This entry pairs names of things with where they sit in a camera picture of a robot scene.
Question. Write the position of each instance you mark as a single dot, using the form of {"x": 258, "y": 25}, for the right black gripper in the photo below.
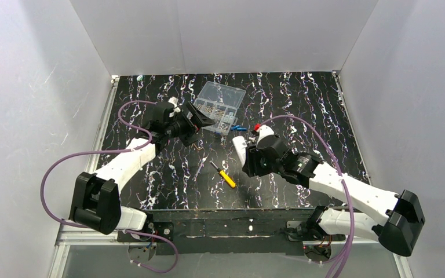
{"x": 249, "y": 161}

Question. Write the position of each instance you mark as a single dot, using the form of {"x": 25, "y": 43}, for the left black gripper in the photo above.
{"x": 190, "y": 122}

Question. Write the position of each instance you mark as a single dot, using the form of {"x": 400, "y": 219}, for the white remote control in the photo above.
{"x": 240, "y": 146}

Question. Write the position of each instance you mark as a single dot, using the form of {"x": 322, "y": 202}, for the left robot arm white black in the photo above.
{"x": 96, "y": 201}

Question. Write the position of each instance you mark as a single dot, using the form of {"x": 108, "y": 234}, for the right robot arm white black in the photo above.
{"x": 395, "y": 220}

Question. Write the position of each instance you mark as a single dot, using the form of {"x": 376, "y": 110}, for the clear plastic parts organizer box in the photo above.
{"x": 220, "y": 103}

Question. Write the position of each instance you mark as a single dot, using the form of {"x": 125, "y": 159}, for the blue battery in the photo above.
{"x": 238, "y": 128}

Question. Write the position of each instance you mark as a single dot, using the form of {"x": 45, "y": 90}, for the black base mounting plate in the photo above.
{"x": 224, "y": 231}

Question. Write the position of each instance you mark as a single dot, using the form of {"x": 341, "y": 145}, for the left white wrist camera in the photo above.
{"x": 174, "y": 101}

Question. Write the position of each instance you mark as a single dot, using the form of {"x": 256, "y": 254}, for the yellow handled screwdriver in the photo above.
{"x": 224, "y": 175}

